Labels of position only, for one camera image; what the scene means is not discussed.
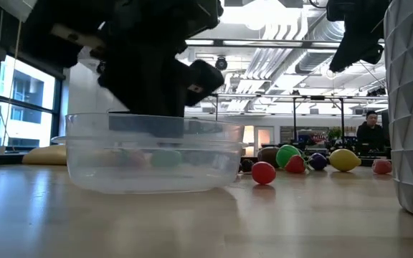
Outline yellow cable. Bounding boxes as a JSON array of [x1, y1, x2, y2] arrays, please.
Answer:
[[0, 0, 24, 148]]

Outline black aluminium table frame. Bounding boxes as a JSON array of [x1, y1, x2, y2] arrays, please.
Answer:
[[0, 150, 390, 168]]

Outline white faceted plant pot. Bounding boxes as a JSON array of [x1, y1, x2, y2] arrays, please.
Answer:
[[384, 0, 413, 224]]

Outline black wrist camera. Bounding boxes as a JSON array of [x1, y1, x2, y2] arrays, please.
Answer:
[[184, 59, 225, 108], [326, 0, 358, 22]]

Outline black metal truss stand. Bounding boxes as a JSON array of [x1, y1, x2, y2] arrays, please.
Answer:
[[213, 93, 347, 151]]

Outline large office window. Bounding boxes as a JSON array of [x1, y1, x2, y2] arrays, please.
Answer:
[[0, 53, 64, 150]]

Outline green pear toy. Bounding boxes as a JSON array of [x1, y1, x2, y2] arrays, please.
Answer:
[[275, 144, 303, 169]]

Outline person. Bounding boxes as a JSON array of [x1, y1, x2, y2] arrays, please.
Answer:
[[356, 110, 386, 151]]

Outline black ceiling camera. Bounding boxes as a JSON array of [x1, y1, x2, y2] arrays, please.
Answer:
[[214, 56, 229, 71]]

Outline brown kiwi toy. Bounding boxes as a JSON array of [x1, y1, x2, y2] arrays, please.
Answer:
[[257, 146, 281, 169]]

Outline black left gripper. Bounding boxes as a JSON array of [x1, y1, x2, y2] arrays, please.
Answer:
[[98, 0, 224, 139]]

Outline pink wrinkled fruit toy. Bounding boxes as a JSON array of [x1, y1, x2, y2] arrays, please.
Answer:
[[126, 150, 149, 169], [371, 158, 394, 176]]

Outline purple eggplant toy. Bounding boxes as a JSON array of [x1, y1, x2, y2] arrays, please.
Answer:
[[308, 152, 329, 172]]

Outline red strawberry toy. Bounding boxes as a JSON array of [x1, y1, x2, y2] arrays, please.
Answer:
[[284, 154, 308, 175]]

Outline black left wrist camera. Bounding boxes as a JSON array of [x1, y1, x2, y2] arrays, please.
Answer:
[[184, 59, 225, 108]]

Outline yellow lemon toy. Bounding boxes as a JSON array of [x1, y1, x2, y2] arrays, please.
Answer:
[[328, 148, 363, 173]]

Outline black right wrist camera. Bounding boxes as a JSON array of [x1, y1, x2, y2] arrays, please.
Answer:
[[326, 0, 358, 22]]

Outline red cherry tomato toy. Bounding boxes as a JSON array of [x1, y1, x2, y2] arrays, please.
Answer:
[[251, 161, 277, 186]]

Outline black blackberry toy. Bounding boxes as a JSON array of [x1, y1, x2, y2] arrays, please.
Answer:
[[240, 158, 255, 173]]

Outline yellow folded cloth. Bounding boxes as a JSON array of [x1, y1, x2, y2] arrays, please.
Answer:
[[22, 144, 67, 166]]

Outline green background potted plant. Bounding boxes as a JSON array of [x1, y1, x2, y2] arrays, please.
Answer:
[[327, 125, 343, 143]]

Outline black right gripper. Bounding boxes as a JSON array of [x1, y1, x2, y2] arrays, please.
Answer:
[[329, 0, 391, 72]]

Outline clear plastic tupperware container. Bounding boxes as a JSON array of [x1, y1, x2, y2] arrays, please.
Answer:
[[65, 113, 245, 195]]

